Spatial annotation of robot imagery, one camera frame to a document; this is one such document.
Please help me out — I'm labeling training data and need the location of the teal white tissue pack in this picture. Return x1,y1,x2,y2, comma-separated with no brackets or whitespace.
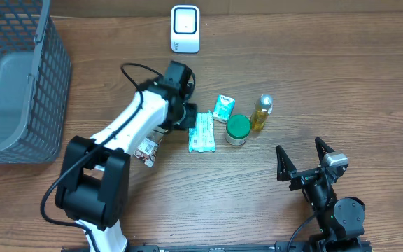
213,94,235,123

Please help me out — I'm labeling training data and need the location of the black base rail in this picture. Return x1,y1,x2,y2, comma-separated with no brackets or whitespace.
61,241,373,252

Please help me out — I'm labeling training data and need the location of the white barcode scanner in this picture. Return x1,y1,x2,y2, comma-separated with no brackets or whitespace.
170,4,201,54

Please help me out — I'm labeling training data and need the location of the yellow dish soap bottle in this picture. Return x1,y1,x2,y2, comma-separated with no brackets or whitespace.
250,94,273,132

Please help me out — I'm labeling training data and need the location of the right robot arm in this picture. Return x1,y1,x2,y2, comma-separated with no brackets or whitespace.
276,137,372,251

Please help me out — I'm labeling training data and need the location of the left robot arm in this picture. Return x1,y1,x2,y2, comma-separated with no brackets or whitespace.
45,61,197,251

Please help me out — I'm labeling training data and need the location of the brown white snack wrapper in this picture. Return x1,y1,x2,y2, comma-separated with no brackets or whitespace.
134,127,168,167

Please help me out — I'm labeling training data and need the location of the grey plastic mesh basket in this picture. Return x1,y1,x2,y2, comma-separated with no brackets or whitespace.
0,0,72,164

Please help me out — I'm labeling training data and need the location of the teal snack packet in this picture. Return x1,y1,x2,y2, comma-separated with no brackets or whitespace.
188,111,216,153

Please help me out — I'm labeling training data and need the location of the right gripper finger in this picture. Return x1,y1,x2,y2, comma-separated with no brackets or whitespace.
315,136,334,164
276,145,297,181

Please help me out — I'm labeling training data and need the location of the green lid jar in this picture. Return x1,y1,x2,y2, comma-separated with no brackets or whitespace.
225,114,251,146

